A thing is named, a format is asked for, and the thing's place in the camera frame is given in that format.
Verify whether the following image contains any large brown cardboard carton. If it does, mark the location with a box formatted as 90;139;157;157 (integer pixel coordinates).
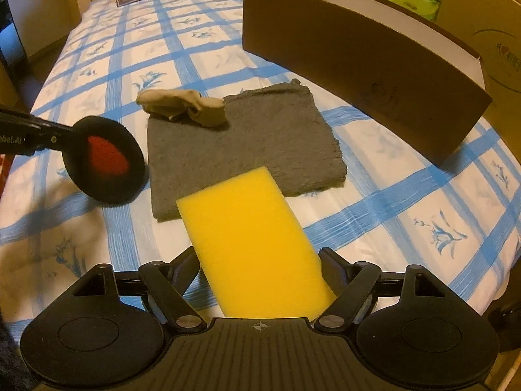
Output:
433;0;521;133

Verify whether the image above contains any brown cardboard box white inside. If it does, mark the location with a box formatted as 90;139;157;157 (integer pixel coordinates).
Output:
242;0;493;167

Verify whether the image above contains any grey felt cloth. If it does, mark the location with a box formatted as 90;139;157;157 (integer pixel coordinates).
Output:
145;79;348;223

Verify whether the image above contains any beige crumpled cloth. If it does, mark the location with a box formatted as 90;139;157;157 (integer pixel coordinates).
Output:
136;89;227;128

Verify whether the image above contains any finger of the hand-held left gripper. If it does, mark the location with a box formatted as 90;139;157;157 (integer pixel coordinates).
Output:
34;133;69;152
28;116;83;137

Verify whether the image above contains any yellow sponge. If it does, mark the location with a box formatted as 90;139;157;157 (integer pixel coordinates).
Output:
176;166;337;319

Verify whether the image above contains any black round puff red centre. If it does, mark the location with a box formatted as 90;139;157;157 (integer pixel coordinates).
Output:
61;116;146;205

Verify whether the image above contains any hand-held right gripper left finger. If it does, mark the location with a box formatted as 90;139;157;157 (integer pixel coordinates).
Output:
71;246;206;330

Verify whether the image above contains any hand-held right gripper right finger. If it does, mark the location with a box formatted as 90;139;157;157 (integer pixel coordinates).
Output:
317;246;446;330

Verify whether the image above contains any blue checked bed sheet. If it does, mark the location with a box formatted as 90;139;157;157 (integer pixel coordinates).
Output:
0;0;521;337

